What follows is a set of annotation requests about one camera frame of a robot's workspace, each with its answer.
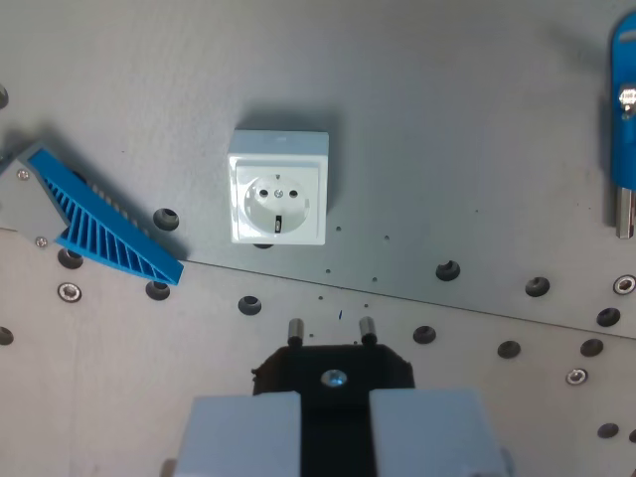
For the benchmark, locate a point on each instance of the white wall socket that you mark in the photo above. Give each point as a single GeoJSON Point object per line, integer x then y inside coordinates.
{"type": "Point", "coordinates": [278, 199]}

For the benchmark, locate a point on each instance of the grey bracket with screws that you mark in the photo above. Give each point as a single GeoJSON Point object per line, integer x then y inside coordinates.
{"type": "Point", "coordinates": [25, 204]}

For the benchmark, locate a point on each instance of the grey metal base plate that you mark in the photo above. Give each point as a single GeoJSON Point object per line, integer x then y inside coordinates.
{"type": "Point", "coordinates": [447, 149]}

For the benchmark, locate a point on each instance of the silver socket head screw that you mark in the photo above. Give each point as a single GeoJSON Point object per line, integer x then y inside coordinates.
{"type": "Point", "coordinates": [69, 291]}
{"type": "Point", "coordinates": [576, 376]}
{"type": "Point", "coordinates": [624, 284]}

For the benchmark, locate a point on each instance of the black two-pin power plug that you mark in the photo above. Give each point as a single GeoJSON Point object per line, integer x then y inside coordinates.
{"type": "Point", "coordinates": [298, 367]}

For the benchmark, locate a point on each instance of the silver metal rod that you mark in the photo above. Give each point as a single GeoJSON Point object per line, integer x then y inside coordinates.
{"type": "Point", "coordinates": [625, 213]}

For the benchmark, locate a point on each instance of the blue plastic holder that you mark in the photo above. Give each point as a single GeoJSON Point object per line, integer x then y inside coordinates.
{"type": "Point", "coordinates": [623, 149]}

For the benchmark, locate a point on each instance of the blue ribbed wedge part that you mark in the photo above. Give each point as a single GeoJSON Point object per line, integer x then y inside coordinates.
{"type": "Point", "coordinates": [99, 228]}

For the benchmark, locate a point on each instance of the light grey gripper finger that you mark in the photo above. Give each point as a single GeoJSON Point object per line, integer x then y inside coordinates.
{"type": "Point", "coordinates": [243, 437]}
{"type": "Point", "coordinates": [427, 437]}

